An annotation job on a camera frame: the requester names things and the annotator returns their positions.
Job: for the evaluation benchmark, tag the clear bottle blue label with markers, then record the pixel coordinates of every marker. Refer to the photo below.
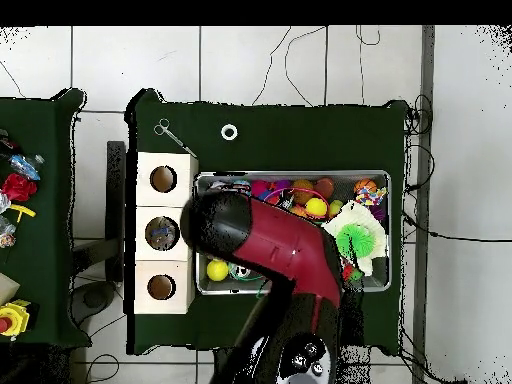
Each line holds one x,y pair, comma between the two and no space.
161,232

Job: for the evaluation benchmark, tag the large green spiky toy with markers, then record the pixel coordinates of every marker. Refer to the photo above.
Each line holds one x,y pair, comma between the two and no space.
356,240

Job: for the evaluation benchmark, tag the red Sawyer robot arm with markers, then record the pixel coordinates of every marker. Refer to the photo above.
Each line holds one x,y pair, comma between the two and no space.
280,240

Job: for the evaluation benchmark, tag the wooden box with three holes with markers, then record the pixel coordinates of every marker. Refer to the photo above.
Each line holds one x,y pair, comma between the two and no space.
176,192

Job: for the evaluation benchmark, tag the globe print ball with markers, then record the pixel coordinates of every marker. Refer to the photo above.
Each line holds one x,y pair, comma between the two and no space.
242,184

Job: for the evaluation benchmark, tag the yellow smiley ball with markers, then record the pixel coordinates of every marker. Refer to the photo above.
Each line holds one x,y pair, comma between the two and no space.
316,208

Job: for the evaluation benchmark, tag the plain yellow ball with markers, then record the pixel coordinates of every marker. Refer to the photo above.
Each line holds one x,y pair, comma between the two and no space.
217,270

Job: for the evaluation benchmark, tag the dark green tablecloth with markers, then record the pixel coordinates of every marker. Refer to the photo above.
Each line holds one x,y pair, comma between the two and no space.
48,240
300,140

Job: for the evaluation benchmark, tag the orange basketball toy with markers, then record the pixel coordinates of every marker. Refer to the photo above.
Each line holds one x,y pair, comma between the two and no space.
364,186

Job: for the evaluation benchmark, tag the silver scissors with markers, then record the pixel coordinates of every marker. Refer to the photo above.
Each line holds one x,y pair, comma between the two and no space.
172,136

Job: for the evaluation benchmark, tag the colourful spotted cloth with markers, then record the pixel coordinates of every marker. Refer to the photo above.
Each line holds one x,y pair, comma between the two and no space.
370,196

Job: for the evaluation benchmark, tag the cream knitted cloth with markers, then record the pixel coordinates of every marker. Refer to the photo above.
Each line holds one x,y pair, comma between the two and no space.
372,218

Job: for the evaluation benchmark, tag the black upright panel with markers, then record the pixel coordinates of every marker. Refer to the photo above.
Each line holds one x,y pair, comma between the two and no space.
116,180

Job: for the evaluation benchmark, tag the yellow plastic piece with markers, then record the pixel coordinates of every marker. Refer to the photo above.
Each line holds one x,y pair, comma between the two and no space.
24,210

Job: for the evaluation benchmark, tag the blue and clear packet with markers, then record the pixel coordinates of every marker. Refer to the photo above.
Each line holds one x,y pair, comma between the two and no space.
26,166

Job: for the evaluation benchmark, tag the red crumpled item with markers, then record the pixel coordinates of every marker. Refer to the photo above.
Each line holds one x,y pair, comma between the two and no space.
18,187

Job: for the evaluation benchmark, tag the clear plastic packet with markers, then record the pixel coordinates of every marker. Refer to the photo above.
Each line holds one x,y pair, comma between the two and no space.
7,234

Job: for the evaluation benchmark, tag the beige box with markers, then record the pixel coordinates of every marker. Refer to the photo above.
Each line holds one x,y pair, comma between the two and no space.
7,288

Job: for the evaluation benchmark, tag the yellow emergency stop button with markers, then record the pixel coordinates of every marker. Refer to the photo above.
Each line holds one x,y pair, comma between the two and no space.
14,318

